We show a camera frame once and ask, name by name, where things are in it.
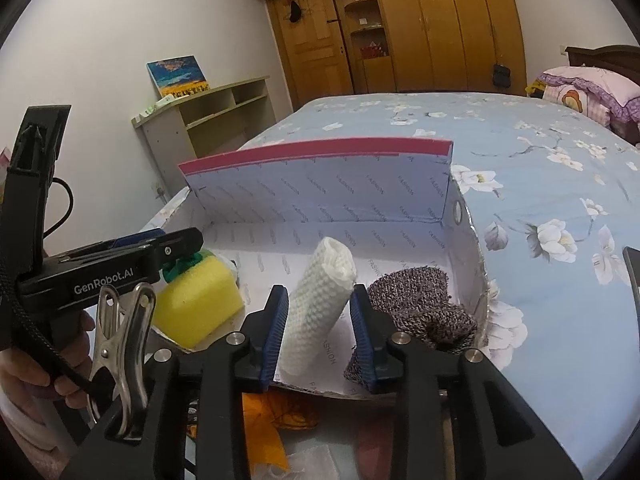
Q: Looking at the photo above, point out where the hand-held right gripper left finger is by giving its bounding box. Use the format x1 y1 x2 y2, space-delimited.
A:
60 285 291 480

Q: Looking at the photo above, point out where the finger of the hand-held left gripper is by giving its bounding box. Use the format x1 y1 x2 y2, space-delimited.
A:
145 227 203 281
55 229 168 261

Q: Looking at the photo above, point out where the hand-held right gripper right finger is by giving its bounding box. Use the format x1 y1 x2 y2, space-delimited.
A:
349 285 583 480

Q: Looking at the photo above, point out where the green scrubber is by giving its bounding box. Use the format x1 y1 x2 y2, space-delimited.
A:
164 249 216 283

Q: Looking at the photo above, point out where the white waffle cloth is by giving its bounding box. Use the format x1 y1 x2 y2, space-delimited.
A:
276 236 358 377

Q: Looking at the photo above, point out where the yellow sponge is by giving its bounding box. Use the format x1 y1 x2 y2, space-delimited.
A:
151 255 246 348

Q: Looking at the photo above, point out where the grey knitted cloth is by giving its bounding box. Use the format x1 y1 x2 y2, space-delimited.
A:
344 266 478 386

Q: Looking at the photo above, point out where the orange cloth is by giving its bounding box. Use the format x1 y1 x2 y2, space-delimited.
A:
242 391 321 480

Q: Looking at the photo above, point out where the pink cardboard box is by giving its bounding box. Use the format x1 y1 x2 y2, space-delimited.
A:
142 136 493 401

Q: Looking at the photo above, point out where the person's left forearm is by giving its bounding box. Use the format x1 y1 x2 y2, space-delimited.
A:
0 400 76 480

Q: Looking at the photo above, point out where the person's left hand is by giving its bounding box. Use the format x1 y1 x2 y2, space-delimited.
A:
0 311 96 417

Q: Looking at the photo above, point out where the silver metal spring clip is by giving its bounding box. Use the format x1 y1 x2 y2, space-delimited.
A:
90 282 157 438

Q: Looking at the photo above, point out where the green and white packet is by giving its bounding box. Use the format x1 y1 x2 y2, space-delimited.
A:
141 97 177 119

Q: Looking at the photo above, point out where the grey open shelf unit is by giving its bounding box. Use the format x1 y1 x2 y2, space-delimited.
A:
132 76 278 191

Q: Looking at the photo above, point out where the blue and yellow painting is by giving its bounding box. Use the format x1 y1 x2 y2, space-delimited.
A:
146 55 211 98

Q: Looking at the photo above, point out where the floral blue bed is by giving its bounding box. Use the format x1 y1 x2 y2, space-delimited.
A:
100 92 640 480

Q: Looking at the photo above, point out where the wooden door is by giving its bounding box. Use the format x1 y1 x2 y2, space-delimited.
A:
265 0 353 111

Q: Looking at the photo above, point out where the black smartphone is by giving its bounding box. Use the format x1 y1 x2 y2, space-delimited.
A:
622 246 640 321

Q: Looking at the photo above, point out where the wooden wardrobe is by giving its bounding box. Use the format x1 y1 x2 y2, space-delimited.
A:
237 0 528 97

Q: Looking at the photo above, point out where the purple ruffled cartoon pillow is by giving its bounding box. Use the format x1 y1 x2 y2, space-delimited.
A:
535 66 640 128

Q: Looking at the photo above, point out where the dark wooden headboard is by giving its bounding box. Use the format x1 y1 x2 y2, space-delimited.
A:
565 44 640 68

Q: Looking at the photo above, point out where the black braided cable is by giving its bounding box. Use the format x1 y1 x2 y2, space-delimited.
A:
0 240 98 398

